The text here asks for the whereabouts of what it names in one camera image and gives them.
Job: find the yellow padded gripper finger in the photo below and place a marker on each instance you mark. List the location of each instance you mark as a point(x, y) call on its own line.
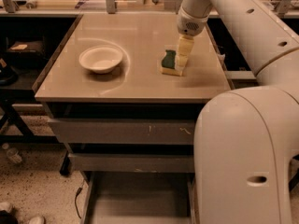
point(185, 45)
point(180, 62)

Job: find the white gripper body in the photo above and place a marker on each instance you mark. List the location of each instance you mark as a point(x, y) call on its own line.
point(191, 24)

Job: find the green and yellow sponge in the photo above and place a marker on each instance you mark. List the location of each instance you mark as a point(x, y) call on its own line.
point(168, 64)

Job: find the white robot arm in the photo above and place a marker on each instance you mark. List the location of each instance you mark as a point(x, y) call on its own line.
point(245, 139)

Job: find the grey drawer cabinet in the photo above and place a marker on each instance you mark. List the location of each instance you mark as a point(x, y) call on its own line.
point(135, 88)

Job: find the top grey drawer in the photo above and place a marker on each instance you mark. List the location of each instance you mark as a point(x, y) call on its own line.
point(124, 131)

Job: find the middle grey drawer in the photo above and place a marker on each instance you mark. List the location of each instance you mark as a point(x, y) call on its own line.
point(132, 163)

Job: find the open bottom grey drawer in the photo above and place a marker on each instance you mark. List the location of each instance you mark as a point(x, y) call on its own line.
point(138, 198)

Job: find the white paper bowl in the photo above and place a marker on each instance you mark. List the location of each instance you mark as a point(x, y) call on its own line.
point(100, 59)

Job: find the clear plastic bottle on floor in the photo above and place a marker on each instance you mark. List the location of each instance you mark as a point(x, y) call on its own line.
point(12, 153)

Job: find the white shoe right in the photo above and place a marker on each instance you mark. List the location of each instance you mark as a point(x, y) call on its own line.
point(37, 220)

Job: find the white shoe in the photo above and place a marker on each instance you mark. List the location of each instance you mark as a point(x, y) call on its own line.
point(5, 208)
point(37, 220)

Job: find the white shoe left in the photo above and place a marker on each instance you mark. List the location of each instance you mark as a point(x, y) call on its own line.
point(5, 208)

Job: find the black side table frame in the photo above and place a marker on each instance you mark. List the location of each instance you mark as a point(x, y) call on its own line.
point(12, 112)

